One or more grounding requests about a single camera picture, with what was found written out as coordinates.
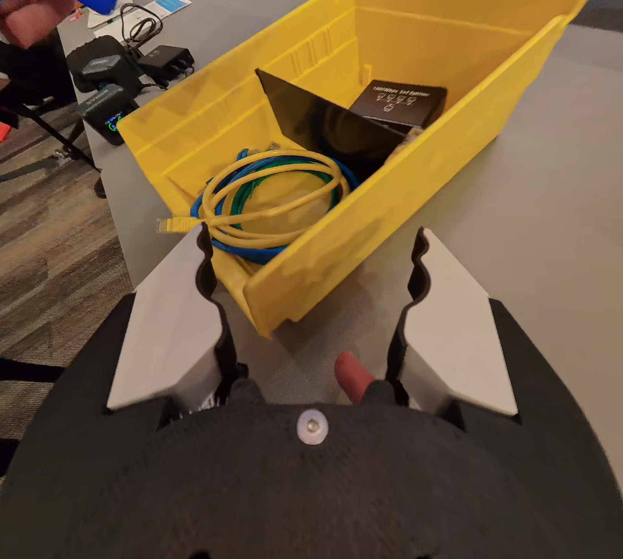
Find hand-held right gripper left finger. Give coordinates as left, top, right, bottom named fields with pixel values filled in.
left=106, top=222, right=241, bottom=413

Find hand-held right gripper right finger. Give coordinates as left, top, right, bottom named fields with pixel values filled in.
left=386, top=227, right=519, bottom=418

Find yellow ethernet cable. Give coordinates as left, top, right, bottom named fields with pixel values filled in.
left=156, top=148, right=351, bottom=251

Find blue ethernet cable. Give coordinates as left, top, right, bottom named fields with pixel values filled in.
left=190, top=148, right=361, bottom=265

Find black ethernet splitter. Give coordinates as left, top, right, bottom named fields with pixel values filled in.
left=348, top=78, right=448, bottom=129

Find person's right hand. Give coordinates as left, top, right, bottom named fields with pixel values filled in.
left=335, top=351, right=376, bottom=405

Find white paper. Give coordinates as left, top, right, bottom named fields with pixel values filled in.
left=87, top=0, right=133, bottom=30

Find dark red padded object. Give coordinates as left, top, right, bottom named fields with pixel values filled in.
left=0, top=0, right=81, bottom=50

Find black power adapters on table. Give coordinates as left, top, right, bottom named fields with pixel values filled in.
left=66, top=36, right=144, bottom=94

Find white and blue leaflet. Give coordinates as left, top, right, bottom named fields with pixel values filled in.
left=145, top=0, right=192, bottom=21

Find black charger hub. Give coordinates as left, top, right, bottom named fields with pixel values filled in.
left=138, top=45, right=196, bottom=82

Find black power bank with display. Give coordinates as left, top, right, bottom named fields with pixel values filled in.
left=78, top=85, right=142, bottom=147

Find black bin divider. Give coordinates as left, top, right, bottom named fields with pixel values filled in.
left=255, top=69, right=414, bottom=183

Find black coiled cable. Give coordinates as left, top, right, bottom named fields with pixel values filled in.
left=118, top=3, right=165, bottom=54

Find green ethernet cable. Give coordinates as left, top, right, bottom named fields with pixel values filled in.
left=229, top=158, right=341, bottom=234

